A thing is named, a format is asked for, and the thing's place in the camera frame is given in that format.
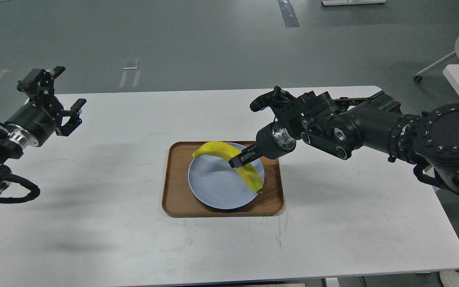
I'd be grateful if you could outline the white shoe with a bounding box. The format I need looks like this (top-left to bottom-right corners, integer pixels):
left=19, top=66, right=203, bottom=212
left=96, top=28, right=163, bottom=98
left=439, top=271, right=459, bottom=287

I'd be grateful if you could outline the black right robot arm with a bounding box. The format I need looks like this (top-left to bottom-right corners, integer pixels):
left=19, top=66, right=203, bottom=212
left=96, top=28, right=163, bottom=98
left=228, top=86, right=459, bottom=196

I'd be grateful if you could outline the brown wooden tray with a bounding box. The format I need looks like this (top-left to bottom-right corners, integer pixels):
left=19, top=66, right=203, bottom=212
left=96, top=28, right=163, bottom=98
left=162, top=142, right=284, bottom=218

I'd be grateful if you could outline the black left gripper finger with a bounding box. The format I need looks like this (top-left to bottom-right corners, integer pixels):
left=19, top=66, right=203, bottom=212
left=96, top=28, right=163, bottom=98
left=56, top=98, right=87, bottom=136
left=17, top=67, right=66, bottom=108

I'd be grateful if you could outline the yellow banana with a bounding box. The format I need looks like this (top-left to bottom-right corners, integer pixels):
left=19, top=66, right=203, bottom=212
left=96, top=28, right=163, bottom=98
left=192, top=141, right=263, bottom=193

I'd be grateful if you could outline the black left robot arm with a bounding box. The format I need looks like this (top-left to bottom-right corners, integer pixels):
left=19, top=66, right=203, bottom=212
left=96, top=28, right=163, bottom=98
left=0, top=67, right=86, bottom=204

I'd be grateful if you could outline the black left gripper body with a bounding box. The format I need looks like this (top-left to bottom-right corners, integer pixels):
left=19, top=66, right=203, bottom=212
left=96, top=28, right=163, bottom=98
left=5, top=102, right=64, bottom=147

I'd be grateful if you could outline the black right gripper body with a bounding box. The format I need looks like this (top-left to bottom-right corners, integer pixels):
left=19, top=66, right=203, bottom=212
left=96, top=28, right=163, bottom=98
left=256, top=122, right=296, bottom=159

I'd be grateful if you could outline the light blue plate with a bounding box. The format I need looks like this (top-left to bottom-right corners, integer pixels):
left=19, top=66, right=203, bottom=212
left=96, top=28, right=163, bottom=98
left=188, top=142, right=265, bottom=210

